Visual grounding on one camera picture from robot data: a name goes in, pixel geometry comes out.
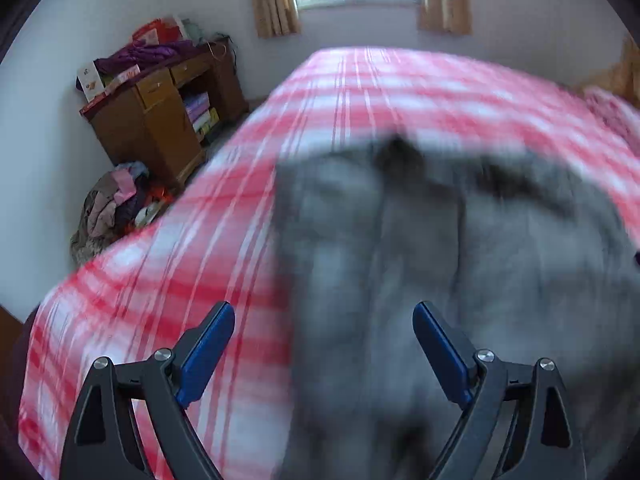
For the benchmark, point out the purple padded jacket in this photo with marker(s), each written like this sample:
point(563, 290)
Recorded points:
point(145, 54)

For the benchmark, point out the red orange floor item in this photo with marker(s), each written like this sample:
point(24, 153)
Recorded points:
point(152, 205)

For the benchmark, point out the wooden desk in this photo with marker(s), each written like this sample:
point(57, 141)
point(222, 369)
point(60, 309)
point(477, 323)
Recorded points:
point(140, 130)

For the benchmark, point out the white printed carton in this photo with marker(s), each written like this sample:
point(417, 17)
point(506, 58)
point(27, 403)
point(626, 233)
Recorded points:
point(90, 80)

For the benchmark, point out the green bottle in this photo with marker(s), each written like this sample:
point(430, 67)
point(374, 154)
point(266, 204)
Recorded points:
point(194, 30)

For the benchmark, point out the white paper bag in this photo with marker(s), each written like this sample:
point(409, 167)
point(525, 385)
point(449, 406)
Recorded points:
point(177, 27)

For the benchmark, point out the red cardboard box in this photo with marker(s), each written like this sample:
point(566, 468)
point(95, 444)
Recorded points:
point(150, 32)

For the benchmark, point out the yellow storage box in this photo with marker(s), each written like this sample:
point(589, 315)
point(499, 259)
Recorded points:
point(207, 121)

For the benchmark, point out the bed with red plaid sheet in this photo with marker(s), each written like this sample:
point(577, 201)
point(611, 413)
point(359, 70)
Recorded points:
point(400, 90)

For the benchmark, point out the dark wooden footboard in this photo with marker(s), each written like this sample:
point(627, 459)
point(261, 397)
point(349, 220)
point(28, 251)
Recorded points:
point(12, 410)

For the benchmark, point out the pink quilt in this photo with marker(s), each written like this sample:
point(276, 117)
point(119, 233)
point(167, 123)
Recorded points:
point(610, 105)

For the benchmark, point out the pile of clothes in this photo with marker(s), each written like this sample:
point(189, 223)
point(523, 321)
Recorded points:
point(105, 205)

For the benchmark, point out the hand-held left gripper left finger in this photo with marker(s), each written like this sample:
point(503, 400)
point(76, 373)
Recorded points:
point(207, 355)

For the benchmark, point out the brown wooden door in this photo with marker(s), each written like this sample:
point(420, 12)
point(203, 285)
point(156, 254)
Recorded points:
point(7, 330)

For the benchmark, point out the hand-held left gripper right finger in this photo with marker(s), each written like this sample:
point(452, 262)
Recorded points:
point(442, 355)

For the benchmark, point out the long beige curtain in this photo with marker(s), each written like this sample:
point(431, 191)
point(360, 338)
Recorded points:
point(617, 67)

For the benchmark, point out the flat pink box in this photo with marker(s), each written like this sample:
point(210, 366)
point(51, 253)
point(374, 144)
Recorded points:
point(122, 79)

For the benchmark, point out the grey puffer jacket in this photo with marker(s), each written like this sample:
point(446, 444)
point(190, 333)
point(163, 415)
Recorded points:
point(500, 260)

